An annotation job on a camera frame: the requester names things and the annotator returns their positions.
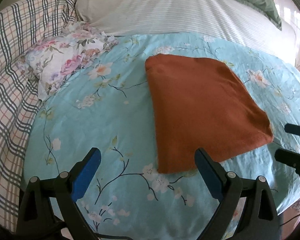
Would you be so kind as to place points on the pink floral pillowcase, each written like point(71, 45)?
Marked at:
point(62, 57)

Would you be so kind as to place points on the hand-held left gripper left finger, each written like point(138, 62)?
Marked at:
point(86, 173)

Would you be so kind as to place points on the plaid blanket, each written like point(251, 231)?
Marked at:
point(10, 80)

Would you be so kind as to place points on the light blue floral bedspread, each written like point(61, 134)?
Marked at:
point(95, 120)

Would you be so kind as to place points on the white striped quilt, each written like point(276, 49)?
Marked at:
point(180, 7)

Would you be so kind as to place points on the white pillow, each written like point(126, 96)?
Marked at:
point(291, 40)

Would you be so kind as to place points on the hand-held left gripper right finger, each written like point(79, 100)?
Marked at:
point(210, 173)

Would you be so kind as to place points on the orange knit sweater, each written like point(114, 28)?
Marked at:
point(202, 110)

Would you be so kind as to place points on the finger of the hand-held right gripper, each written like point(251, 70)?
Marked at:
point(296, 129)
point(291, 158)

